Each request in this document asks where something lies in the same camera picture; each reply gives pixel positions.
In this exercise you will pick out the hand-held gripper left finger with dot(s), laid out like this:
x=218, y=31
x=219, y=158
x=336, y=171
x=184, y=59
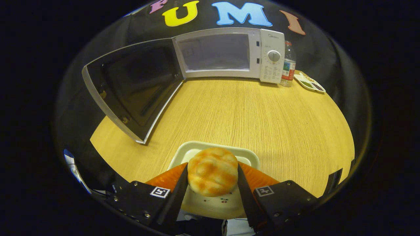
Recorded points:
x=174, y=200

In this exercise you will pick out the black backdrop cloth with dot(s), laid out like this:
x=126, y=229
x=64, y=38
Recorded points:
x=75, y=108

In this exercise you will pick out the clear plastic water bottle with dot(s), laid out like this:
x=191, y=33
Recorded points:
x=288, y=65

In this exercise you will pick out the white divided dish with beans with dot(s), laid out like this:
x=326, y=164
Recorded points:
x=310, y=83

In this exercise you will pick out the round bread bun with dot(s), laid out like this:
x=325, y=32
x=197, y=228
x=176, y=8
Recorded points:
x=212, y=172

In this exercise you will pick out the white microwave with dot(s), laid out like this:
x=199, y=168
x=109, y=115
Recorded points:
x=272, y=68

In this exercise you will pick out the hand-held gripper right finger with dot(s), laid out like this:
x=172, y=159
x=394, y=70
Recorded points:
x=251, y=203

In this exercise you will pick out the cream rectangular tray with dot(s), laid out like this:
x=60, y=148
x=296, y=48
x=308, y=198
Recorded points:
x=213, y=206

